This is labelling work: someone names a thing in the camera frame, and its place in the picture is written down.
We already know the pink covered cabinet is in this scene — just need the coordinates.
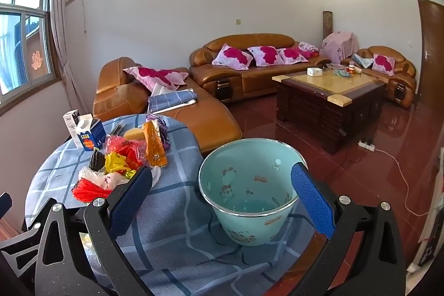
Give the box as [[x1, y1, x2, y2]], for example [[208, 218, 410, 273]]
[[319, 32, 359, 65]]

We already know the pink floral cushion right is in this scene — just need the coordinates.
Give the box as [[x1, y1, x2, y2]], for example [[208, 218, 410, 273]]
[[278, 48, 308, 65]]

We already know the white plastic bag red print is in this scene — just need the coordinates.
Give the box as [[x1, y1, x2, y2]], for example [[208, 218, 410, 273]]
[[78, 167, 129, 190]]

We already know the pink cushion on armchair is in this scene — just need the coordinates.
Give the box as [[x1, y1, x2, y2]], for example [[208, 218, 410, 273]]
[[372, 54, 396, 76]]

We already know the purple foil wrapper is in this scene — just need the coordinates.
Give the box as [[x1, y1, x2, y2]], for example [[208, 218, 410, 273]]
[[146, 113, 170, 150]]

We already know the yellow plastic bag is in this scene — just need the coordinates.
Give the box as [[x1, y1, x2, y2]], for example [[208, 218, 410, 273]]
[[105, 152, 136, 179]]

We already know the yellow sponge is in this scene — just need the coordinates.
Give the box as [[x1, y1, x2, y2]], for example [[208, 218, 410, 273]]
[[123, 128, 145, 140]]

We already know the blue milk carton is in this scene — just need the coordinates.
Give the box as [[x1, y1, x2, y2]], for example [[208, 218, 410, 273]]
[[75, 114, 107, 151]]

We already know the red patterned foil bag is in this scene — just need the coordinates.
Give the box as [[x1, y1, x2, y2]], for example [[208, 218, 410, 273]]
[[72, 178, 111, 204]]

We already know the dark wood coffee table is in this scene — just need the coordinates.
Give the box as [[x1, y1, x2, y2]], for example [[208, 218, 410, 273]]
[[273, 70, 386, 155]]

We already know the white power strip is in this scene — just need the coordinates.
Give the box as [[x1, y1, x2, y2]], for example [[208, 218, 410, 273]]
[[358, 140, 375, 152]]

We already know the pink floral cushion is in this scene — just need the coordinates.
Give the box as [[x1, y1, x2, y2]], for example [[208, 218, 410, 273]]
[[248, 46, 284, 68], [211, 44, 253, 70], [278, 48, 308, 65]]

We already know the orange leather chaise sofa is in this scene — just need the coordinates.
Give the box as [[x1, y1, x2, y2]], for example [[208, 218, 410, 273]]
[[93, 57, 242, 154]]

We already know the brown wooden door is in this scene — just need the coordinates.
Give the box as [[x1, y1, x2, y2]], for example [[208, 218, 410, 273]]
[[418, 0, 444, 113]]

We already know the blue plaid tablecloth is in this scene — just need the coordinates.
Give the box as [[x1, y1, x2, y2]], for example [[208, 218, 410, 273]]
[[24, 113, 327, 296]]

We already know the pink floral cushion middle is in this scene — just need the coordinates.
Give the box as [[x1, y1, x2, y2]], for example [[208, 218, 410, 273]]
[[248, 46, 284, 68]]

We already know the pink cushion on chaise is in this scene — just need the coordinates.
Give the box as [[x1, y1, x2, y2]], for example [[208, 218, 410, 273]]
[[123, 66, 188, 92]]

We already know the white tissue box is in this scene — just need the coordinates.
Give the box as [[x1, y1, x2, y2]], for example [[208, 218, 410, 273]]
[[306, 68, 323, 77]]

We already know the orange leather armchair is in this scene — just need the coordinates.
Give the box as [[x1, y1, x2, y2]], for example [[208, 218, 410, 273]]
[[340, 46, 417, 109]]

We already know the orange leather three-seat sofa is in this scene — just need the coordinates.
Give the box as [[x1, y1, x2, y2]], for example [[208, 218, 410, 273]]
[[189, 33, 331, 103]]

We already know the white power cable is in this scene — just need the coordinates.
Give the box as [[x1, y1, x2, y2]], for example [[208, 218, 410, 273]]
[[374, 146, 431, 217]]

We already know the rolled brown mat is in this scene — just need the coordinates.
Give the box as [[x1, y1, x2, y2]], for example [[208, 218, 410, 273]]
[[322, 11, 333, 39]]

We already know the dark foil packet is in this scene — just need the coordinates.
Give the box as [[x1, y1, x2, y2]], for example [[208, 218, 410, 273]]
[[109, 122, 126, 135]]

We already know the white paper box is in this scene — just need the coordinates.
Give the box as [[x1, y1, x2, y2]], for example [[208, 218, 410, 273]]
[[63, 110, 83, 150]]

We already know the pink floral cushion left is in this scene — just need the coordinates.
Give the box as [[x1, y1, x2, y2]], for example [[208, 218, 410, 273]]
[[211, 44, 253, 70]]

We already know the orange foil snack wrapper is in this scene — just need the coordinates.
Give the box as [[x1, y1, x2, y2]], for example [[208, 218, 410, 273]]
[[142, 120, 168, 168]]

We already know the beige curtain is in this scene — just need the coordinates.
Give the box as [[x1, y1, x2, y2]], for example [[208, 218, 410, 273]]
[[49, 0, 87, 112]]

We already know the window with white frame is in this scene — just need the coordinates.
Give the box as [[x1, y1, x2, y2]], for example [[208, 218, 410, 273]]
[[1, 0, 62, 113]]

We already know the teal enamel trash bucket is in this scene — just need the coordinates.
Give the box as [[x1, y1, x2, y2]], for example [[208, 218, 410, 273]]
[[198, 138, 307, 246]]

